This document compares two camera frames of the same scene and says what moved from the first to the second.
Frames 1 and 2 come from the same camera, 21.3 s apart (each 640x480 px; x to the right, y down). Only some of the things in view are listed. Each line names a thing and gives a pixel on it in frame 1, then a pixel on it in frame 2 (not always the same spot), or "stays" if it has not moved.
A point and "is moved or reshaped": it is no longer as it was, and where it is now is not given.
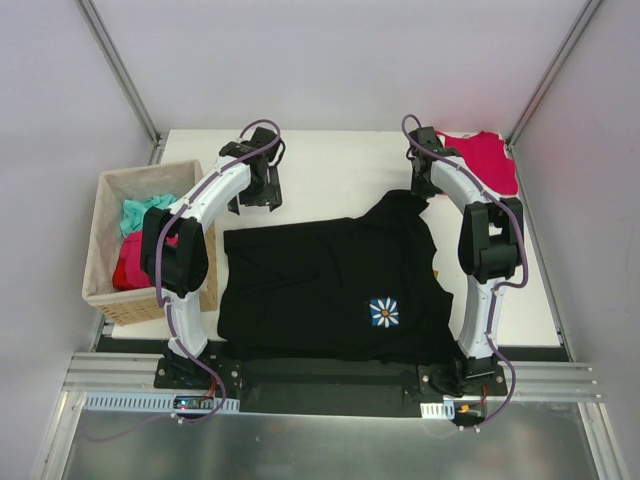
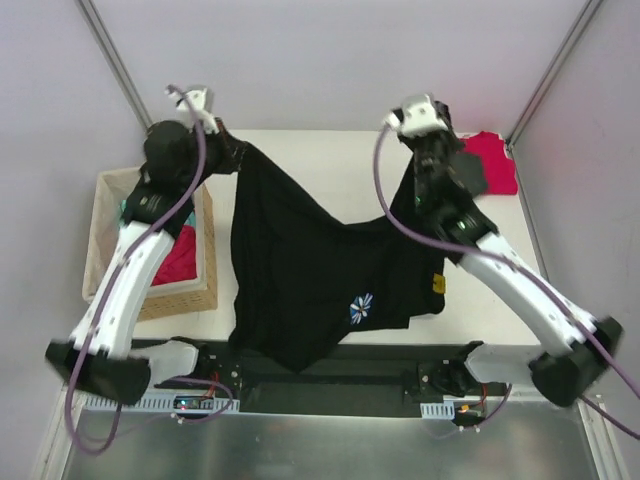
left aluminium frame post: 120,69 stays
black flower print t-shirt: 359,289 is moved or reshaped
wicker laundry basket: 131,306 stays
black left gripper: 260,198 -> 226,148
